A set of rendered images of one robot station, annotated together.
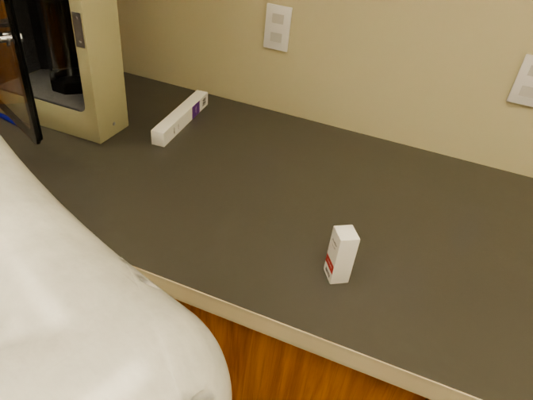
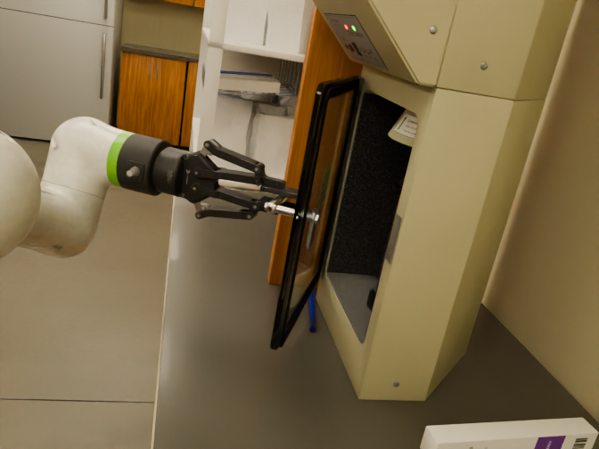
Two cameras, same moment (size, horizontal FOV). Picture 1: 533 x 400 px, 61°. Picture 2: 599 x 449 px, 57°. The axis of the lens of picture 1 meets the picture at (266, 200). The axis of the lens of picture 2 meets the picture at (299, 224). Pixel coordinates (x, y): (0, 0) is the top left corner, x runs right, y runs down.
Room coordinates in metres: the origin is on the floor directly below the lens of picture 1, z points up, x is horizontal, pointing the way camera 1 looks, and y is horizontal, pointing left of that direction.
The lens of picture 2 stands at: (0.42, -0.13, 1.45)
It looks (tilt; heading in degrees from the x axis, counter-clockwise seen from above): 19 degrees down; 58
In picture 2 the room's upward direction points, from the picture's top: 10 degrees clockwise
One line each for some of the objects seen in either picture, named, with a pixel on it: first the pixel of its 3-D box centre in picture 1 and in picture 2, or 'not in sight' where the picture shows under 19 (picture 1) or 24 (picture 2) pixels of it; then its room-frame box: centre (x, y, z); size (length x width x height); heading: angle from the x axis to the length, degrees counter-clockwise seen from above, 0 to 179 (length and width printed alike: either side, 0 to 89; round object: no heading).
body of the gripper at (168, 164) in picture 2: not in sight; (190, 175); (0.71, 0.69, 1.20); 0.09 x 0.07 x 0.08; 137
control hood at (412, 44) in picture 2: not in sight; (364, 31); (0.91, 0.57, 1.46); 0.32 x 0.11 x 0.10; 72
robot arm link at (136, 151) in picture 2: not in sight; (147, 166); (0.66, 0.74, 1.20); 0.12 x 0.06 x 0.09; 47
